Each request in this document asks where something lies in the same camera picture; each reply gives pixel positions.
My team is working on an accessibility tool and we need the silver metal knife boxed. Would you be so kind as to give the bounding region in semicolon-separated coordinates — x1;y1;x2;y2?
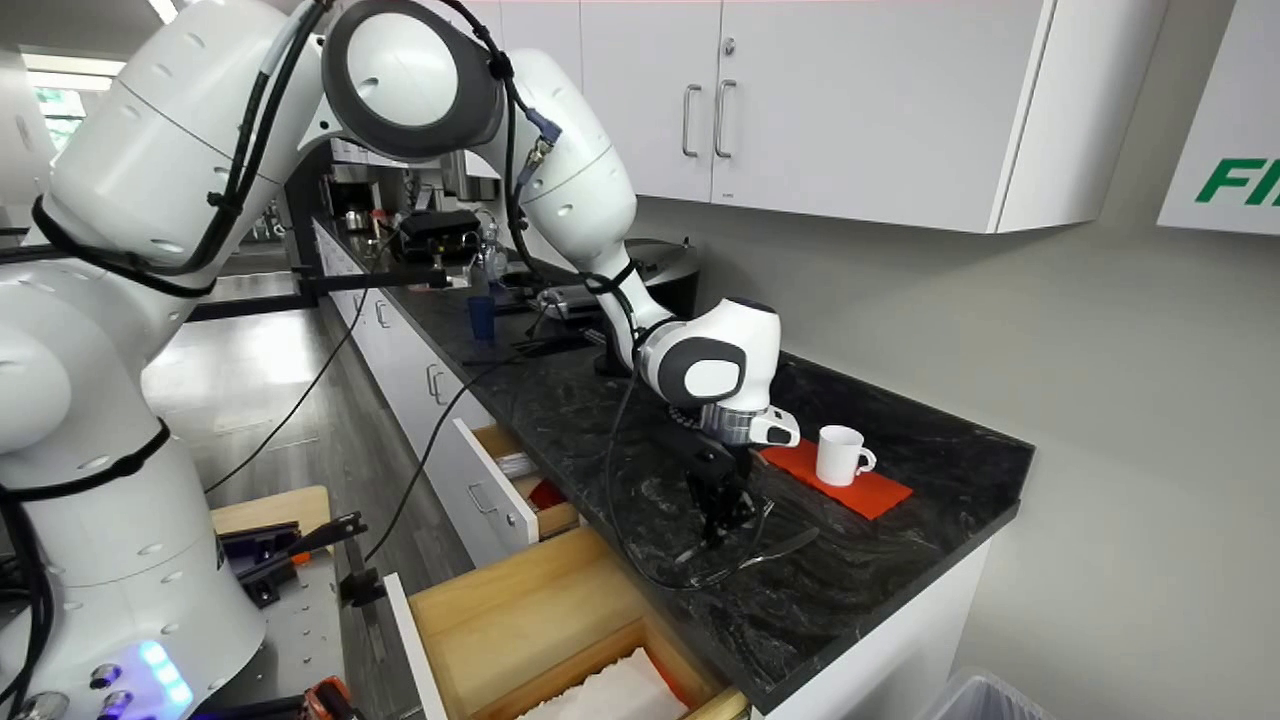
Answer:
694;518;815;596

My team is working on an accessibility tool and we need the black cable with plug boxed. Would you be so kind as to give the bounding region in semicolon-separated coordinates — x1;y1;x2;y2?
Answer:
336;381;474;613

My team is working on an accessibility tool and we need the white wall cabinet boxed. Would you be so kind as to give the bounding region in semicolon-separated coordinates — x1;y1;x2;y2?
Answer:
574;0;1176;240

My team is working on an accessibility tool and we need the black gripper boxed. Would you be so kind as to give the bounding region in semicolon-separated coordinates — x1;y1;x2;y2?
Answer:
681;436;769;547

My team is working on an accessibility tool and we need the silver cabinet door handle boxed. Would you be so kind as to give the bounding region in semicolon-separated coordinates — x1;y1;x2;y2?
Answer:
675;79;710;164
710;75;744;164

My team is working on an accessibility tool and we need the white ceramic mug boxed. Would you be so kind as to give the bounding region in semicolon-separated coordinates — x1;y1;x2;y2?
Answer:
814;420;886;490

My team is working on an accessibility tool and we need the large open wooden drawer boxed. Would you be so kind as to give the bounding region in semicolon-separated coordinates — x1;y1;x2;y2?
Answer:
380;518;755;720

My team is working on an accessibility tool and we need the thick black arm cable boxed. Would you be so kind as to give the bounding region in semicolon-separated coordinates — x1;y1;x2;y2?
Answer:
183;0;672;403

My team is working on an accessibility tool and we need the light wooden board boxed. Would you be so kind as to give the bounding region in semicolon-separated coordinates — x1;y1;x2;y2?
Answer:
210;483;336;541

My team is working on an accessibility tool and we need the black and orange clamp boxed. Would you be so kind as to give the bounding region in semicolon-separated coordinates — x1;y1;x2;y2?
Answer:
197;672;366;720
213;513;373;613

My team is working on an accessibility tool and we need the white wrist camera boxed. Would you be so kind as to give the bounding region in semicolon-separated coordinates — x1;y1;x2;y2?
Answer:
700;400;803;453

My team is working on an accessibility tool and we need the white paper napkin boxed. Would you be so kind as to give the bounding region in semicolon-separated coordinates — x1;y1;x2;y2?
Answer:
517;644;694;720

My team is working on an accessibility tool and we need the small open wooden drawer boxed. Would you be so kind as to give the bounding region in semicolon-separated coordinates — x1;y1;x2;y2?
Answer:
447;414;584;571

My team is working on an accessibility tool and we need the white sign with green letters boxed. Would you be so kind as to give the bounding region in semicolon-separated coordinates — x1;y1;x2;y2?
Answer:
1158;0;1280;242

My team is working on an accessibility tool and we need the red rectangular mat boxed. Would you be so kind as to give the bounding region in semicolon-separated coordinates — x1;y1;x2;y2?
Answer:
755;436;922;525

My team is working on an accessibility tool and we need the black pod coffee maker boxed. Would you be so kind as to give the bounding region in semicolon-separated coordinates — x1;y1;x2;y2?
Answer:
612;235;703;381

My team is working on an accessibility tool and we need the thin black floor cable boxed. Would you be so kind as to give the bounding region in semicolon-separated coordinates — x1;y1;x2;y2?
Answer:
201;297;373;501

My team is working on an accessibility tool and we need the white base cabinet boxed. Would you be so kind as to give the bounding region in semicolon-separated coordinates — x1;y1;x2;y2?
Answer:
309;217;993;720

